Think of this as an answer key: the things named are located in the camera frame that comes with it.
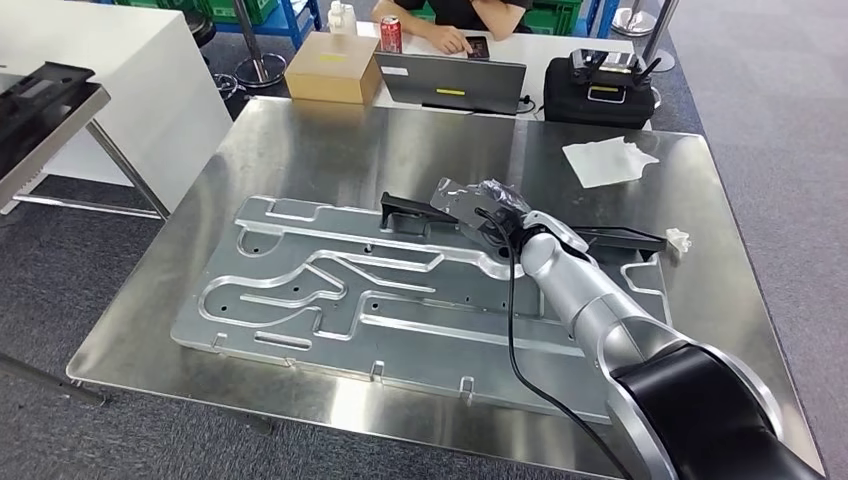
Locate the person's right hand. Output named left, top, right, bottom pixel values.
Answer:
left=433, top=25, right=475, bottom=56

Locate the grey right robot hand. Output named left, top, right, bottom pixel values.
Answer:
left=430, top=177, right=533, bottom=227

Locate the long black plastic part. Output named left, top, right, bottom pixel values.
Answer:
left=379, top=192, right=668, bottom=261

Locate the blue metal shelf rack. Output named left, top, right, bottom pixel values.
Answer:
left=99, top=0, right=323, bottom=52
left=572, top=0, right=621, bottom=39

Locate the stainless steel workbench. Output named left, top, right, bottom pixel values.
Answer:
left=66, top=95, right=826, bottom=480

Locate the black plastic part stack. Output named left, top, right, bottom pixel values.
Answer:
left=0, top=61, right=99, bottom=180

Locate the person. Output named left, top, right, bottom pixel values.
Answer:
left=369, top=0, right=535, bottom=56

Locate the grey laptop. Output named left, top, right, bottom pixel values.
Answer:
left=374, top=51, right=529, bottom=117

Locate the red drink can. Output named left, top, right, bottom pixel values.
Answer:
left=378, top=14, right=404, bottom=56

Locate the green plastic crate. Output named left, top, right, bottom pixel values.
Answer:
left=115, top=0, right=280, bottom=26
left=529, top=0, right=584, bottom=36

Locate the white plastic bottle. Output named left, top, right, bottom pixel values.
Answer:
left=327, top=0, right=359, bottom=36

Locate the white tissue paper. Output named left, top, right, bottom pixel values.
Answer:
left=561, top=135, right=661, bottom=190

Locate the black carry case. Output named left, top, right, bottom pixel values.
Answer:
left=543, top=56, right=657, bottom=130

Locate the brown cardboard box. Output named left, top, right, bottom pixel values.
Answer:
left=284, top=31, right=384, bottom=106

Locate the black remote controller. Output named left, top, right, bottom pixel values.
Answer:
left=569, top=47, right=662, bottom=91

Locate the stamped grey metal panel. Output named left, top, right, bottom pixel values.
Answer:
left=170, top=195, right=674, bottom=425

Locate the small white plastic clip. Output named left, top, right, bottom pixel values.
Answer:
left=665, top=227, right=694, bottom=256

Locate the black round stool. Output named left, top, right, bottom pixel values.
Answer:
left=182, top=9, right=217, bottom=48

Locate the stainless steel side table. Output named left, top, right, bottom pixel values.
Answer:
left=0, top=62, right=172, bottom=220

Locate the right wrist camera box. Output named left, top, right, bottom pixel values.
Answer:
left=460, top=206, right=531, bottom=266

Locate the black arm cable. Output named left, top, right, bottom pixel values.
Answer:
left=475, top=207, right=634, bottom=480

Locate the chrome stanchion post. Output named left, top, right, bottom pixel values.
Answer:
left=225, top=0, right=289, bottom=89
left=641, top=0, right=680, bottom=73
left=609, top=0, right=649, bottom=39

